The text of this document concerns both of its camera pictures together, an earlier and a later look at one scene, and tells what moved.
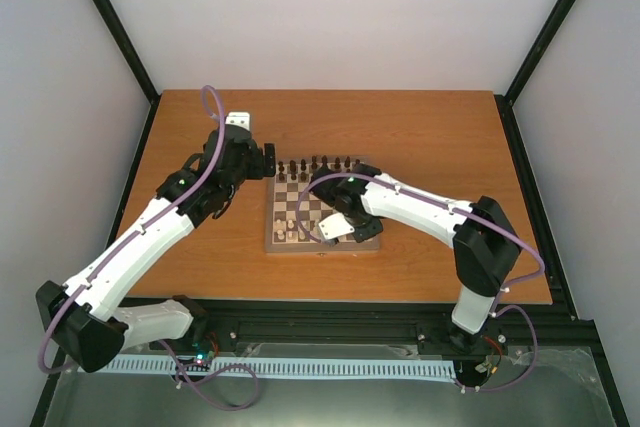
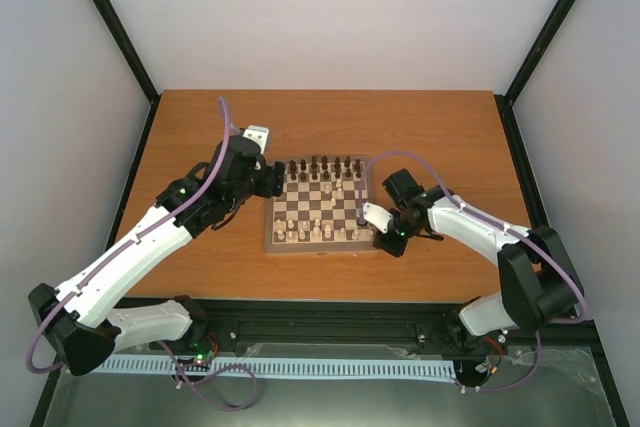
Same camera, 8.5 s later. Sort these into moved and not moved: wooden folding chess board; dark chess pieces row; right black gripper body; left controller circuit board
Moved: right black gripper body
Not moved: wooden folding chess board; left controller circuit board; dark chess pieces row
